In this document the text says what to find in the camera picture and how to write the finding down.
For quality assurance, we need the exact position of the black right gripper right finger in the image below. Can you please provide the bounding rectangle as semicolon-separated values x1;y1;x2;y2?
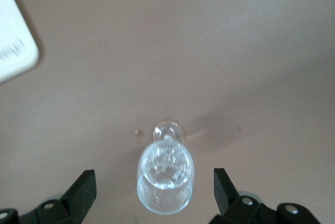
209;167;321;224

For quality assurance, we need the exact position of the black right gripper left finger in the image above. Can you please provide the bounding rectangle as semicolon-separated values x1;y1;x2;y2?
0;169;98;224

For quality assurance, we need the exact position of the clear stemmed wine glass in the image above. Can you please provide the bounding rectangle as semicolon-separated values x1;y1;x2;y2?
136;120;195;213

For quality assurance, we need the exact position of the white tray with rabbit print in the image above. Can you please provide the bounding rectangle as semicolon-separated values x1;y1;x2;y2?
0;0;40;85

